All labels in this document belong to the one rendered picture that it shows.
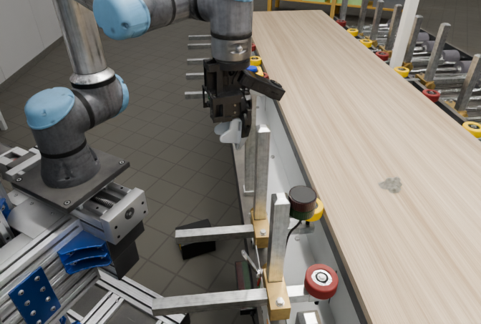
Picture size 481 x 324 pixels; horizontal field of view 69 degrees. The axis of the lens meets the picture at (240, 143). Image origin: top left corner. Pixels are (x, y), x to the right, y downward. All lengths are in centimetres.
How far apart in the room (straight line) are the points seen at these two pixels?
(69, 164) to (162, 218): 141
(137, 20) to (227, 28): 15
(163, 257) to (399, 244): 142
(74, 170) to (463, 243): 106
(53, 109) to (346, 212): 84
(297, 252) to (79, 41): 97
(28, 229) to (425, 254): 105
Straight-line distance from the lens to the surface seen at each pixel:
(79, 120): 98
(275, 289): 95
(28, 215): 115
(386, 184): 124
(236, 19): 62
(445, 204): 126
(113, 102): 104
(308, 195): 77
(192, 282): 202
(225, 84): 68
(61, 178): 104
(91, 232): 109
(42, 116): 95
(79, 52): 99
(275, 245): 85
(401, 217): 115
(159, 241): 223
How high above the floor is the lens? 166
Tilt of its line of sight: 34 degrees down
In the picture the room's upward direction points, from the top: straight up
